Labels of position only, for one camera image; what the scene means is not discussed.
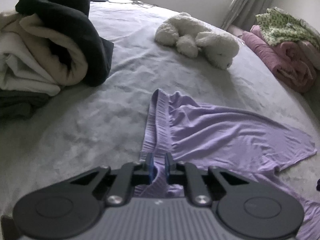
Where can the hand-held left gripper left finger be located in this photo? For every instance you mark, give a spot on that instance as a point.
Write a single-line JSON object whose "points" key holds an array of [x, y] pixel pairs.
{"points": [[150, 167]]}

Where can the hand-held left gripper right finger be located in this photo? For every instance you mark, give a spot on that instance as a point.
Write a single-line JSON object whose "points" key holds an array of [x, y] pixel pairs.
{"points": [[168, 167]]}

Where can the lavender pants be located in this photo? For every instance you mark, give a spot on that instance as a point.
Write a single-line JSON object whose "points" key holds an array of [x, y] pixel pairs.
{"points": [[212, 135]]}

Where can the pile of black and cream clothes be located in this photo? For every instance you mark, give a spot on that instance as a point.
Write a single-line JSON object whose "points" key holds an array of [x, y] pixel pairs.
{"points": [[75, 22]]}

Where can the grey bed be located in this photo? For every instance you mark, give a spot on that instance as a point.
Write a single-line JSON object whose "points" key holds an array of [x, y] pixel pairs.
{"points": [[100, 120]]}

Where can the white plush dog toy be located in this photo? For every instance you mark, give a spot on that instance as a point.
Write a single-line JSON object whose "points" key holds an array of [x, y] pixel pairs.
{"points": [[212, 42]]}

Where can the dark grey folded garment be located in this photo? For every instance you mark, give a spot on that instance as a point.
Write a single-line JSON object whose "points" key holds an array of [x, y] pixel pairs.
{"points": [[20, 105]]}

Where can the white folded cloth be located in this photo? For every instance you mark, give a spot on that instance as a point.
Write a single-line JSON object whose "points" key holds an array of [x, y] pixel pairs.
{"points": [[25, 80]]}

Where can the pink folded quilt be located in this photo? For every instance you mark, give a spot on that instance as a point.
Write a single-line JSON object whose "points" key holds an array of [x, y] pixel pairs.
{"points": [[282, 60]]}

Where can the cream fleece blanket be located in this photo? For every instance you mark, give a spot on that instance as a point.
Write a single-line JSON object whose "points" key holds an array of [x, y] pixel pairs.
{"points": [[37, 37]]}

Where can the green patterned blanket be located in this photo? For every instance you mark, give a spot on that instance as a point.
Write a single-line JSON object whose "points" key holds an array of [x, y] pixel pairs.
{"points": [[282, 25]]}

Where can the grey patterned curtain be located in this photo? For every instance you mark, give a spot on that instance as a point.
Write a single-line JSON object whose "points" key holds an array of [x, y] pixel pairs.
{"points": [[247, 0]]}

